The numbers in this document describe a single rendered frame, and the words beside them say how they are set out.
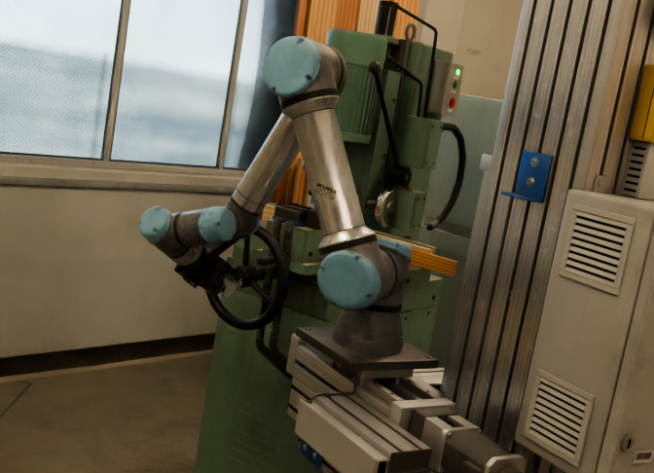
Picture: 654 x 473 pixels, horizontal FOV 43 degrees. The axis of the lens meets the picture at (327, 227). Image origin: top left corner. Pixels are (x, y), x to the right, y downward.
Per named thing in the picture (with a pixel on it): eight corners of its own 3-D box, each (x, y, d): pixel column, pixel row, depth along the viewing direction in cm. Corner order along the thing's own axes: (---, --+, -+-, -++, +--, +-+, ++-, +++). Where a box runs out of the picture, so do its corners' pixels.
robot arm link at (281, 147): (332, 39, 182) (220, 219, 196) (310, 31, 172) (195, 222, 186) (373, 68, 178) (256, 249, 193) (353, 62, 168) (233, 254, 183)
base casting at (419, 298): (221, 284, 252) (226, 255, 251) (329, 270, 300) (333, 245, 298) (343, 327, 228) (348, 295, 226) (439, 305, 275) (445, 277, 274)
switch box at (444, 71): (423, 111, 260) (433, 59, 258) (438, 113, 269) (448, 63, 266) (441, 114, 257) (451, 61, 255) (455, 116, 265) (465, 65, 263)
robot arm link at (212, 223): (242, 202, 181) (199, 209, 185) (215, 205, 171) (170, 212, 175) (247, 238, 181) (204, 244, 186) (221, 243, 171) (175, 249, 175)
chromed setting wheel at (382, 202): (369, 227, 249) (377, 185, 247) (390, 225, 260) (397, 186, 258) (378, 229, 248) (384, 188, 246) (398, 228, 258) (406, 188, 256)
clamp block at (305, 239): (260, 250, 231) (265, 218, 230) (290, 247, 242) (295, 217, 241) (303, 264, 223) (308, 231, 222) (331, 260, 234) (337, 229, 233)
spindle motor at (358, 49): (298, 133, 244) (316, 25, 239) (332, 136, 258) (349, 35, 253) (347, 144, 234) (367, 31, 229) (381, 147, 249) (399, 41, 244)
